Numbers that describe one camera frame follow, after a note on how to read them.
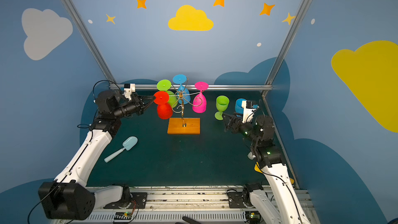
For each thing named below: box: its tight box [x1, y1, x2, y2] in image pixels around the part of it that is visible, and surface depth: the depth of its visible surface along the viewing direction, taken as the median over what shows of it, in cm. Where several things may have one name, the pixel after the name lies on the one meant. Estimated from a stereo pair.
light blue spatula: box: [104, 135, 138, 163], surface depth 95 cm
